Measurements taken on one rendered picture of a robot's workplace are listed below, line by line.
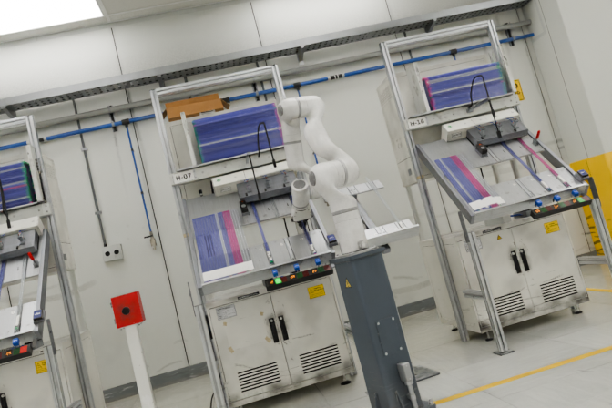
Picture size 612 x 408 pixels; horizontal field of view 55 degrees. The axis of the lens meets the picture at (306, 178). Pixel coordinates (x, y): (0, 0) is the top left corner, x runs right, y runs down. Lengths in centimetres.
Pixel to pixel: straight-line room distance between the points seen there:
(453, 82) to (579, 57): 189
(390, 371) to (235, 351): 101
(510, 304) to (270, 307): 137
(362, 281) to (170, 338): 270
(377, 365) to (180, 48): 347
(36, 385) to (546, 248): 289
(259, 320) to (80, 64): 291
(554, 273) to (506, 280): 30
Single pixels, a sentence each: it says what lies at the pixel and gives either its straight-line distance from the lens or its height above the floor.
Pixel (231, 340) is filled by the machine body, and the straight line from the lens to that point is 331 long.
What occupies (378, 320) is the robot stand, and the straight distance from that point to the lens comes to 258.
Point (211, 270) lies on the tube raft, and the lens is 303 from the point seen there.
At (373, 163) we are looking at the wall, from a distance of 516.
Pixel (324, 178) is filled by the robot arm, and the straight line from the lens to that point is 255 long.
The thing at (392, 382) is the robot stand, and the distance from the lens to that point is 263.
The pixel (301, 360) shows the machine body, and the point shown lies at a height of 20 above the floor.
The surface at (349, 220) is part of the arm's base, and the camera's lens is 258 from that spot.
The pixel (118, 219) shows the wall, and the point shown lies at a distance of 502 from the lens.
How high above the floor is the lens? 80
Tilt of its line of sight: 6 degrees up
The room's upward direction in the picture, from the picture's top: 15 degrees counter-clockwise
